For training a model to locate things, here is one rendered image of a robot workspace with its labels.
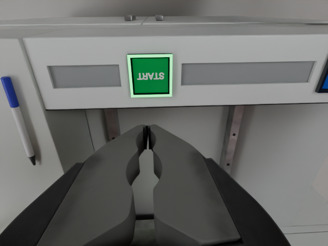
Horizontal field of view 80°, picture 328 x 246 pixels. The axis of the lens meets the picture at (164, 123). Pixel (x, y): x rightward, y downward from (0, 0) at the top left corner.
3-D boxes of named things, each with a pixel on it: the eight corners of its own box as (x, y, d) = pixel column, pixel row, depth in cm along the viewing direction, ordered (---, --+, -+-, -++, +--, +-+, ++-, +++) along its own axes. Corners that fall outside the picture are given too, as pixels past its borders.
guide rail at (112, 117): (133, 229, 65) (133, 238, 62) (127, 229, 65) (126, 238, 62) (113, 82, 40) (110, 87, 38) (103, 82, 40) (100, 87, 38)
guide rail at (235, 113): (214, 225, 66) (216, 234, 63) (208, 225, 66) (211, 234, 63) (243, 79, 41) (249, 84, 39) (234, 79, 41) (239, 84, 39)
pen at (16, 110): (36, 167, 31) (6, 78, 24) (29, 166, 31) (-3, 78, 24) (39, 162, 31) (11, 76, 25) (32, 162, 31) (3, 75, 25)
